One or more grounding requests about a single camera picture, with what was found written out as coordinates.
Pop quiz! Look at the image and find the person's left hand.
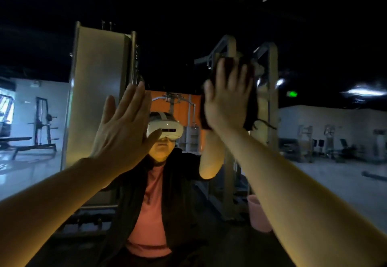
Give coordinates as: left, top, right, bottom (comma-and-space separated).
88, 81, 164, 178

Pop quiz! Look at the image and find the person's right hand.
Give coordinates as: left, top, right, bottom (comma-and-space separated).
202, 57, 255, 135

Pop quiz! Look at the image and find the dark brown cleaning cloth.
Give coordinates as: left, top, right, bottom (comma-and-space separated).
199, 56, 278, 132

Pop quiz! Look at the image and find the large wall mirror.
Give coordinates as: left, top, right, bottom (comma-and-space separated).
0, 0, 387, 267

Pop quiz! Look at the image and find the person's left forearm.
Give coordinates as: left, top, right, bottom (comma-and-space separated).
0, 156, 117, 267

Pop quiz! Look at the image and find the person's right forearm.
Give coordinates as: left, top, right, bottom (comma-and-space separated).
213, 123, 387, 267

